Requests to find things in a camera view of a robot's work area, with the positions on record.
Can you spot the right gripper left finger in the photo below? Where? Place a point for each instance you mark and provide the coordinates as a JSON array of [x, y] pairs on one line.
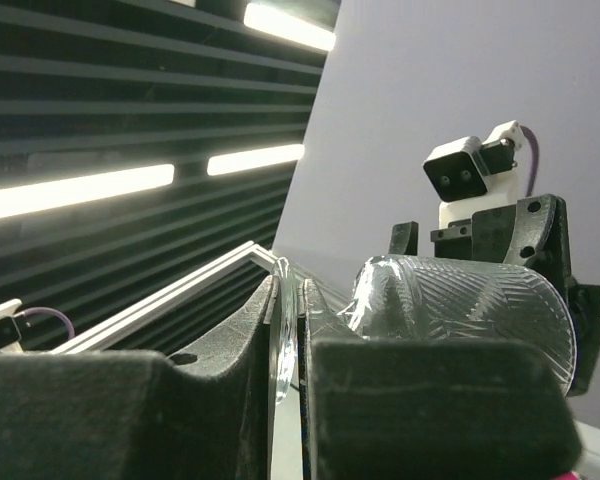
[[204, 412]]

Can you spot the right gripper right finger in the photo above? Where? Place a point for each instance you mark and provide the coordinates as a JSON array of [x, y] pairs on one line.
[[399, 409]]

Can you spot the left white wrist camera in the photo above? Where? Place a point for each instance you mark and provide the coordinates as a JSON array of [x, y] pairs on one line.
[[471, 175]]

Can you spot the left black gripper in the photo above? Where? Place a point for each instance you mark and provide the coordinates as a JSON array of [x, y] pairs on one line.
[[533, 233]]

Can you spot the clear ribbed glass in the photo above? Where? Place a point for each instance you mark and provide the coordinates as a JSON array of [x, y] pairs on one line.
[[403, 297]]

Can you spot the top external camera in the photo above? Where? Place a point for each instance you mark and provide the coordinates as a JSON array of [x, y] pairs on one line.
[[10, 334]]

